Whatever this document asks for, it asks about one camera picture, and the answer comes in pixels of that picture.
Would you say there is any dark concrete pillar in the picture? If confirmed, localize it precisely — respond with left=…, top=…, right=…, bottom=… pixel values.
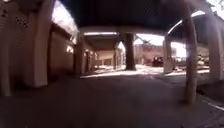
left=123, top=32, right=137, bottom=72

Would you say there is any red brick building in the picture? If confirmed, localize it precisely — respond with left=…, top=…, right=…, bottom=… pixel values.
left=133, top=42, right=168, bottom=66

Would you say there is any dark vehicle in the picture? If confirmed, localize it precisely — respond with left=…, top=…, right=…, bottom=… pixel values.
left=151, top=55, right=165, bottom=68

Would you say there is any dark canopy roof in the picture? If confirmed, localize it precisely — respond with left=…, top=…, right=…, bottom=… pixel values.
left=0, top=0, right=224, bottom=43

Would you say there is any building with pale buttresses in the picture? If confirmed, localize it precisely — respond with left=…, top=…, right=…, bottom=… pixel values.
left=0, top=0, right=101, bottom=98

